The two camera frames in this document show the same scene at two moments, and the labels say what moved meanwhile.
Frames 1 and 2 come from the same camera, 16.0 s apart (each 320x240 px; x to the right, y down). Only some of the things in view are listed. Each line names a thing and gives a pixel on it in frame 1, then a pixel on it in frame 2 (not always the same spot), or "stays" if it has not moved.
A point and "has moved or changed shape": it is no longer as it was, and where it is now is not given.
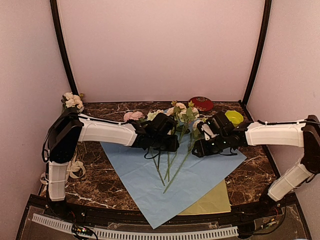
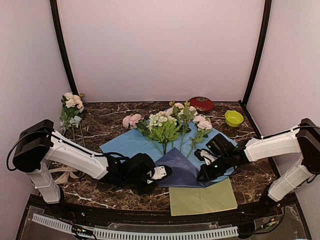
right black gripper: x=202 y=149 → x=208 y=176
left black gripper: x=174 y=145 → x=142 y=190
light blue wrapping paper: x=163 y=182 has moved or changed shape
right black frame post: x=261 y=50 stays
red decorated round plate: x=203 y=104 stays
